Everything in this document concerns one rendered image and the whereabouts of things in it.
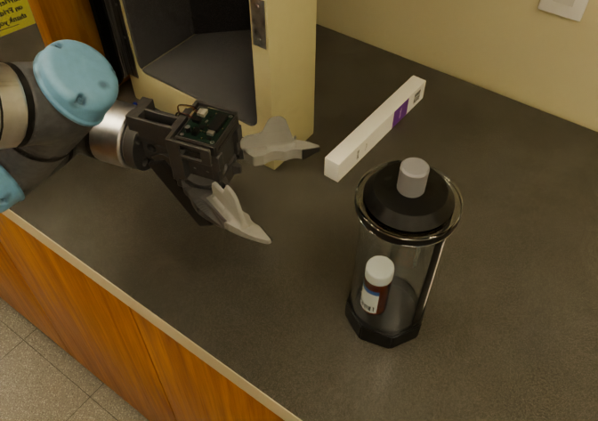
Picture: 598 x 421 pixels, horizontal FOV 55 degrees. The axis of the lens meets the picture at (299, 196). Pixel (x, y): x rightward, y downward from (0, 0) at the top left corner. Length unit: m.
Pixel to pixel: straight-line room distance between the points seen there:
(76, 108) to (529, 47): 0.80
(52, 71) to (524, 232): 0.66
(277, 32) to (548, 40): 0.50
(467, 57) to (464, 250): 0.44
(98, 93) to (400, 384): 0.47
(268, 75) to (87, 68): 0.32
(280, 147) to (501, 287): 0.36
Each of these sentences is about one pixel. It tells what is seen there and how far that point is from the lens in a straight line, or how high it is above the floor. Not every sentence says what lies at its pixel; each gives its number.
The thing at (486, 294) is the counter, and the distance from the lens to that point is 0.82.
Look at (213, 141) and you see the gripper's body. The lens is 0.61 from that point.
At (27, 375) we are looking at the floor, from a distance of 1.93.
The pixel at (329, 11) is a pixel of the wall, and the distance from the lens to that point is 1.28.
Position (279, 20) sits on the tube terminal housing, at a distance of 0.78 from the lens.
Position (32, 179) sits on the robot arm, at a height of 1.17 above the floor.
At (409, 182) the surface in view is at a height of 1.20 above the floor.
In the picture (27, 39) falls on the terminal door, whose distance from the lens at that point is 0.95.
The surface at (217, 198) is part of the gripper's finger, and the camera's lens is 0.63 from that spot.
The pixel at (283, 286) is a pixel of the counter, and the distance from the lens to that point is 0.79.
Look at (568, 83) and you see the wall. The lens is 1.12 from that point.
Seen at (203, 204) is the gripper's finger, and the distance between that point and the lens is 0.64.
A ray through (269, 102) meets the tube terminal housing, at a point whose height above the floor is 1.08.
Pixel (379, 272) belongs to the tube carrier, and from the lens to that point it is 0.63.
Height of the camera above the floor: 1.60
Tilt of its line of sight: 48 degrees down
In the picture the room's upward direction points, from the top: straight up
